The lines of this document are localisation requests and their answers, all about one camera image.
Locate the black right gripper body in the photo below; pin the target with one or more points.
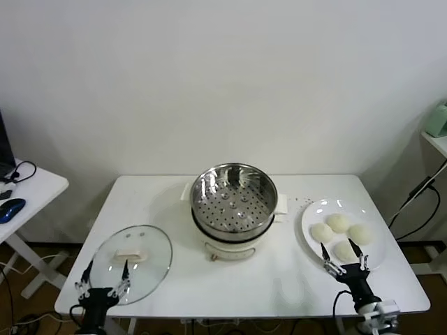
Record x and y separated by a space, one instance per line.
358 282

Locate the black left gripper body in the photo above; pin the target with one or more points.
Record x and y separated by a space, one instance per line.
96 296

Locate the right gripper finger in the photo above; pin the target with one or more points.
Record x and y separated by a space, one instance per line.
327 258
357 252

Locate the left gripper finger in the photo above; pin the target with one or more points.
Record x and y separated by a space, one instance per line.
124 277
85 279

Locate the white steamed baozi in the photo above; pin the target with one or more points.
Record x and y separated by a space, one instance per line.
362 234
338 222
344 252
322 232

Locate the stainless steel steamer basket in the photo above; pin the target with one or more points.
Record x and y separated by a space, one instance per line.
213 181

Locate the glass pot lid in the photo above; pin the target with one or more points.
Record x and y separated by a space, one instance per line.
146 265

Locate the white oval plate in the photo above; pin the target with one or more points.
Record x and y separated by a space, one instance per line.
316 213

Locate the white electric cooking pot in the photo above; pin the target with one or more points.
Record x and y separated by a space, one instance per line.
230 249

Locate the blue computer mouse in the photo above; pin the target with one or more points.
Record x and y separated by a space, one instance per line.
12 208

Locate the white side desk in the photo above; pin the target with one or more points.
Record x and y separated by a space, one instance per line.
38 188

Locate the small dark desk gadget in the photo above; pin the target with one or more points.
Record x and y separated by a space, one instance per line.
5 193

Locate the pale green box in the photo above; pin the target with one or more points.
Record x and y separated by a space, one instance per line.
438 120

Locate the black laptop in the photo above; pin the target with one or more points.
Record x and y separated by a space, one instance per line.
5 146

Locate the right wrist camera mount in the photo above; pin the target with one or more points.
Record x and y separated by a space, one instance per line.
389 308

